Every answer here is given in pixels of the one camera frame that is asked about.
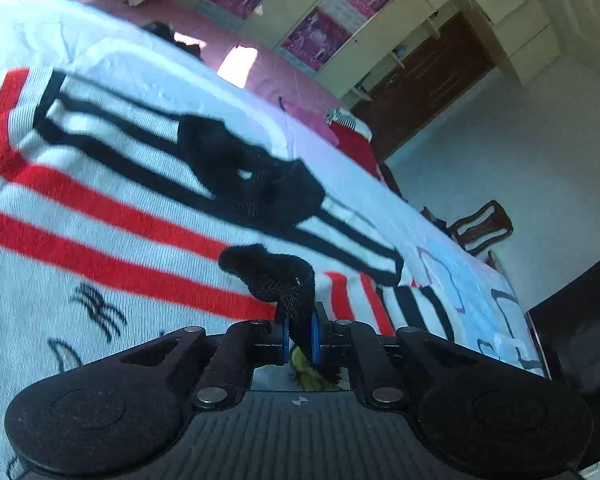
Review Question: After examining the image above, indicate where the striped knit sweater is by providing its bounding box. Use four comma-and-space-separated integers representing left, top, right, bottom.
0, 66, 456, 480

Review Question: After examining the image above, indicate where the dark wooden door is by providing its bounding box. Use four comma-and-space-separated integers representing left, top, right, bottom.
353, 13, 495, 162

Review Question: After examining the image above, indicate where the dark wooden chair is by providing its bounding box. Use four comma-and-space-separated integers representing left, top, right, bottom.
420, 200, 514, 257

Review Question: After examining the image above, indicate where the black clothes pile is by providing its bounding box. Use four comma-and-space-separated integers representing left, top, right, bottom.
140, 21, 202, 61

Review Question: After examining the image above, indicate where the red folded garment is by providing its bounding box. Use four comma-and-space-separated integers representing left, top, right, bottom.
329, 122, 384, 182

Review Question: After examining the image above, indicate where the pink bed cover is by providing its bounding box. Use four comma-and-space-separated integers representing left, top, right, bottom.
86, 0, 342, 116

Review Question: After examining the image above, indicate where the light blue patterned bedsheet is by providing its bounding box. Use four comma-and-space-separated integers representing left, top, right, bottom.
0, 0, 542, 394

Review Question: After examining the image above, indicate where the black white striped garment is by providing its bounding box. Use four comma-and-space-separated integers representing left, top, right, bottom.
326, 107, 373, 142

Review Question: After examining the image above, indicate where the cream wardrobe with posters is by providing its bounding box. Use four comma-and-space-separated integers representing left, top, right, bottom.
159, 0, 560, 98

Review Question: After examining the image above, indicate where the dark side table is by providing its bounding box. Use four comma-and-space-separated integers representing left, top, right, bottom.
527, 261, 600, 393

